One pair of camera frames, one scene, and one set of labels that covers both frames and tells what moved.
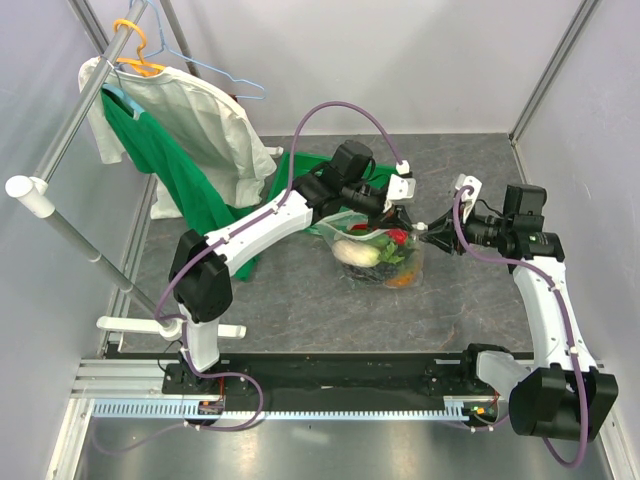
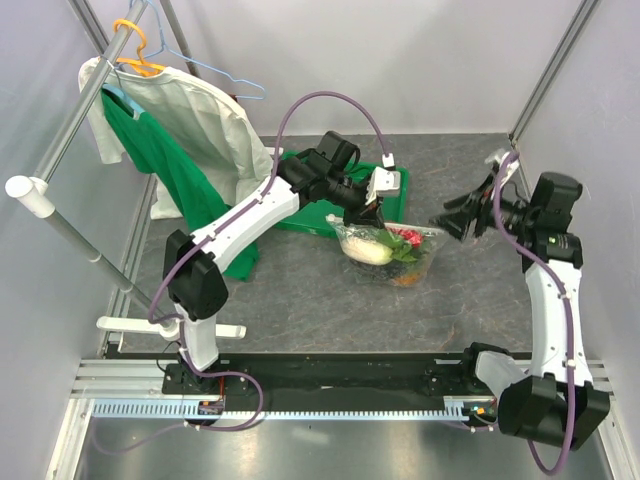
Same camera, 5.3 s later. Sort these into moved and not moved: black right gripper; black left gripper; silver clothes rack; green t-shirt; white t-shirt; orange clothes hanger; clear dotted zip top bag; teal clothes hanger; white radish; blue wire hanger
Moved: black left gripper; clear dotted zip top bag; black right gripper; white radish
Not moved: green t-shirt; silver clothes rack; orange clothes hanger; blue wire hanger; teal clothes hanger; white t-shirt
